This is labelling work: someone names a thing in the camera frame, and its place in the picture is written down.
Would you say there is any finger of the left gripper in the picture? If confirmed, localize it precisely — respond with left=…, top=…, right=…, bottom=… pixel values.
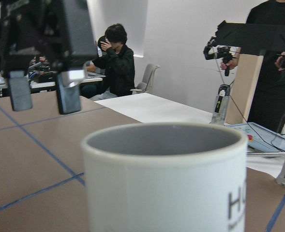
left=56, top=69, right=85, bottom=115
left=7, top=71, right=33, bottom=111

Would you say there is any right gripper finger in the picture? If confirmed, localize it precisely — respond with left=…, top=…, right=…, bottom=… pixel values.
left=214, top=21, right=285, bottom=56

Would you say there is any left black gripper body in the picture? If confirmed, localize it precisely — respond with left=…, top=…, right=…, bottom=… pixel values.
left=0, top=0, right=97, bottom=77

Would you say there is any white ribbed mug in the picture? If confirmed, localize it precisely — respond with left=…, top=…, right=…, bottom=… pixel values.
left=81, top=122, right=248, bottom=232

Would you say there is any standing person in black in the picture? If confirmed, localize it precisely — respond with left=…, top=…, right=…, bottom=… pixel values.
left=246, top=0, right=285, bottom=133

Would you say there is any beige board panel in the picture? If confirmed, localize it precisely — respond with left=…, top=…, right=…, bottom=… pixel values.
left=225, top=54, right=264, bottom=124

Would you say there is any seated person in black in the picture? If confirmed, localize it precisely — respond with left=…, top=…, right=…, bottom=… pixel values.
left=81, top=23, right=135, bottom=101

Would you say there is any brown paper table mat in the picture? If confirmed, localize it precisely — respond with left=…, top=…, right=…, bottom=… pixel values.
left=0, top=92, right=285, bottom=232

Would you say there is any clear water bottle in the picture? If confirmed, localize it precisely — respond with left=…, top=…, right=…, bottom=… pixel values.
left=210, top=84, right=230, bottom=125

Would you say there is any grey office chair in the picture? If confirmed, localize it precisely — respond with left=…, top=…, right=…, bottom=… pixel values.
left=130, top=64, right=160, bottom=94

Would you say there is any blue teach pendant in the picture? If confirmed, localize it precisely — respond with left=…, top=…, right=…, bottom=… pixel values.
left=227, top=122, right=285, bottom=152

